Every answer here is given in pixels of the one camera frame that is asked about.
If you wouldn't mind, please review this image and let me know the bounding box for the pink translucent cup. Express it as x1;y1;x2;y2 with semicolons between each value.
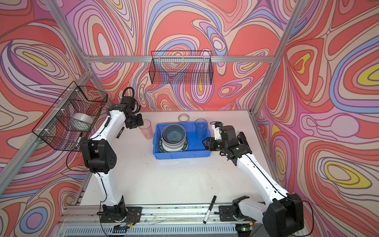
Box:
139;119;154;139

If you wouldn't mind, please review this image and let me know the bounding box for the clear grey plastic cup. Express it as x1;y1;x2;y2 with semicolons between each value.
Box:
195;118;208;139

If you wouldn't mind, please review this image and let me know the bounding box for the dark blue ceramic bowl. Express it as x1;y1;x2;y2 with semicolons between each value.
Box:
162;123;186;144

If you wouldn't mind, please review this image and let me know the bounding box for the white plate green lettered rim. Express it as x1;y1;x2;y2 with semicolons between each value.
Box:
158;135;189;153

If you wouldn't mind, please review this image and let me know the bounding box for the grey purple bowl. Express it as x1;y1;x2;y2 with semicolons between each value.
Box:
162;139;187;150

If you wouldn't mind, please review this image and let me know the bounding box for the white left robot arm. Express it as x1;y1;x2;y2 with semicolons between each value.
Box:
80;95;144;222

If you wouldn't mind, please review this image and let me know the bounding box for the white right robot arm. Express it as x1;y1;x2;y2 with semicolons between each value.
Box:
202;121;305;237

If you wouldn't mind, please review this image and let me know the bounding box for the blue plastic bin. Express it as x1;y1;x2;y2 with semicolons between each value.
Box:
153;122;211;160

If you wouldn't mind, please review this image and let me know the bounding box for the small black marker on table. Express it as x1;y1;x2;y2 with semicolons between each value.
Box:
116;127;125;139

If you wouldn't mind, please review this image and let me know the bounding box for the black stapler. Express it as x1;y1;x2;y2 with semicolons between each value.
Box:
237;131;250;147

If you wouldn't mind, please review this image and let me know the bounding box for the white tape roll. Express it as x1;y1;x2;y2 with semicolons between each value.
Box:
69;113;93;132

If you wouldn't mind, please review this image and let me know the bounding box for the black wire basket left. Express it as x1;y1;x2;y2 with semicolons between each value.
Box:
32;82;108;151

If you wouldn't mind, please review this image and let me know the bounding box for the black wire basket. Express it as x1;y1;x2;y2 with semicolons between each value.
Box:
32;82;108;151
149;50;214;85

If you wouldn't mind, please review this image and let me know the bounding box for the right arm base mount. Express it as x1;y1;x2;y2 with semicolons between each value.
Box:
215;205;255;222

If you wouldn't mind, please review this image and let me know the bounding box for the black marker on rail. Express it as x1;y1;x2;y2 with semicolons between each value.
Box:
203;196;217;224

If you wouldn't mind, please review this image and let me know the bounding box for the black wire basket back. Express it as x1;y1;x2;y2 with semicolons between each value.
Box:
149;50;214;85

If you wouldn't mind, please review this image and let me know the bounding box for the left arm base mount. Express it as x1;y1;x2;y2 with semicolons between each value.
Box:
98;206;142;224

